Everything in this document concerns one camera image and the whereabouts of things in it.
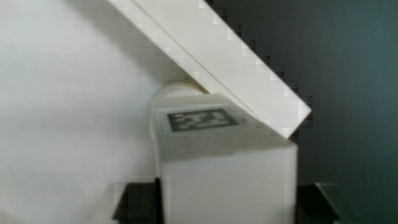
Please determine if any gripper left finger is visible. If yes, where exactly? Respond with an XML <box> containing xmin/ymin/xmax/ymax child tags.
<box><xmin>112</xmin><ymin>183</ymin><xmax>158</xmax><ymax>224</ymax></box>

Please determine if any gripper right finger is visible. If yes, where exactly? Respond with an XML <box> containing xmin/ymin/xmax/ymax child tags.
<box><xmin>295</xmin><ymin>182</ymin><xmax>343</xmax><ymax>224</ymax></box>

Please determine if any white square tabletop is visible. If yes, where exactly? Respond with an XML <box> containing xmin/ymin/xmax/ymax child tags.
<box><xmin>0</xmin><ymin>0</ymin><xmax>185</xmax><ymax>224</ymax></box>

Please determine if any white table leg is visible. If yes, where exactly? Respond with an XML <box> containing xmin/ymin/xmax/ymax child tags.
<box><xmin>151</xmin><ymin>82</ymin><xmax>297</xmax><ymax>224</ymax></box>

